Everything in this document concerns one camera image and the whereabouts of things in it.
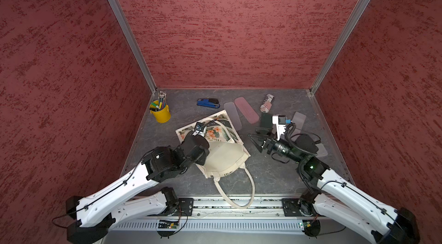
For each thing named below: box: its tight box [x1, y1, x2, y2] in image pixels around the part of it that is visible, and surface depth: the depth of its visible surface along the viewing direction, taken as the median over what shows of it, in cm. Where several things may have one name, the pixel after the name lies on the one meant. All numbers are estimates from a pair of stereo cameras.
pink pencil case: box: [234, 96, 260, 124], surface depth 110 cm
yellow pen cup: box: [149, 90, 171, 124], surface depth 99 cm
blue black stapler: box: [196, 98, 221, 109], surface depth 112 cm
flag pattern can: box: [260, 93, 275, 114], surface depth 112 cm
